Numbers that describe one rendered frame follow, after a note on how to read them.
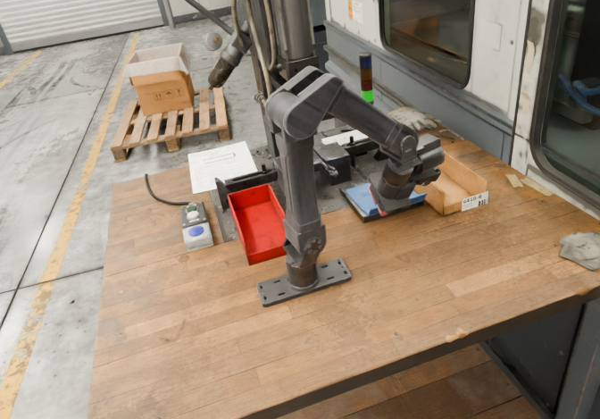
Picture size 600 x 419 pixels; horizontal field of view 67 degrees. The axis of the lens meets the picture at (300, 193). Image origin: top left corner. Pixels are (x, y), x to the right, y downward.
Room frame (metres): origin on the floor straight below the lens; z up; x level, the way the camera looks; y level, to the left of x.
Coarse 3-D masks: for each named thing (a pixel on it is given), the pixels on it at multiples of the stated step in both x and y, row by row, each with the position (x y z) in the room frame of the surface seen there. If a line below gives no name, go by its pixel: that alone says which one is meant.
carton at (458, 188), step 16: (448, 160) 1.07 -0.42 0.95; (448, 176) 1.06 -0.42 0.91; (464, 176) 0.99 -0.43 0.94; (480, 176) 0.94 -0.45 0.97; (432, 192) 0.93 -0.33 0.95; (448, 192) 0.98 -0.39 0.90; (464, 192) 0.97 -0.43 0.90; (480, 192) 0.93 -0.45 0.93; (448, 208) 0.89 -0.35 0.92; (464, 208) 0.90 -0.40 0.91
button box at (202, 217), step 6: (150, 192) 1.23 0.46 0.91; (156, 198) 1.19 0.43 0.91; (174, 204) 1.14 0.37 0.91; (180, 204) 1.14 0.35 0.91; (186, 204) 1.13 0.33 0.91; (192, 204) 1.09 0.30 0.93; (198, 204) 1.08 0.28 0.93; (180, 210) 1.06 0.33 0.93; (186, 210) 1.05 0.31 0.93; (198, 210) 1.05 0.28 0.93; (204, 210) 1.04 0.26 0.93; (180, 216) 1.03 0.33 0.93; (186, 216) 1.03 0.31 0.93; (198, 216) 1.01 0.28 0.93; (204, 216) 1.01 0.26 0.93; (186, 222) 0.99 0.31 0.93; (192, 222) 0.99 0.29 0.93; (198, 222) 0.99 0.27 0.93
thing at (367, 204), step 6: (360, 186) 1.05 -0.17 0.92; (366, 186) 1.05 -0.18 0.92; (354, 192) 1.03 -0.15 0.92; (360, 192) 1.02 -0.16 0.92; (354, 198) 0.99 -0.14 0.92; (360, 198) 0.99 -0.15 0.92; (366, 198) 0.99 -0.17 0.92; (360, 204) 0.97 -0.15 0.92; (366, 204) 0.96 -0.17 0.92; (372, 204) 0.96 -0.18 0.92; (366, 210) 0.93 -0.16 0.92; (372, 210) 0.90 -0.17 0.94; (378, 210) 0.91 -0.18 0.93
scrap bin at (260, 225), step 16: (240, 192) 1.06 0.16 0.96; (256, 192) 1.07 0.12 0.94; (272, 192) 1.03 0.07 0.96; (240, 208) 1.06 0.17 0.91; (256, 208) 1.05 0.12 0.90; (272, 208) 1.04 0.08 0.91; (240, 224) 0.98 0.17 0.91; (256, 224) 0.97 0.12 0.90; (272, 224) 0.96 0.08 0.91; (256, 240) 0.90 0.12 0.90; (272, 240) 0.89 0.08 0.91; (256, 256) 0.82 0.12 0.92; (272, 256) 0.83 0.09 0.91
